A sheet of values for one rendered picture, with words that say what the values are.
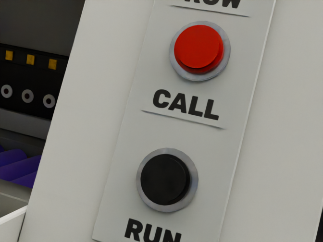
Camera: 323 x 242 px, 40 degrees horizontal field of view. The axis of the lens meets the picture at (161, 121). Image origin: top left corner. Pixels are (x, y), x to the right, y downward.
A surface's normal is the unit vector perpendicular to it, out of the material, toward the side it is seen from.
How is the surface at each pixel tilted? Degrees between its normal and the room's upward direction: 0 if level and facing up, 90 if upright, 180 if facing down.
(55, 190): 90
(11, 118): 105
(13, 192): 16
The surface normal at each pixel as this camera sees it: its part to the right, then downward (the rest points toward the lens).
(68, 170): -0.26, -0.15
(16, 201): -0.31, 0.11
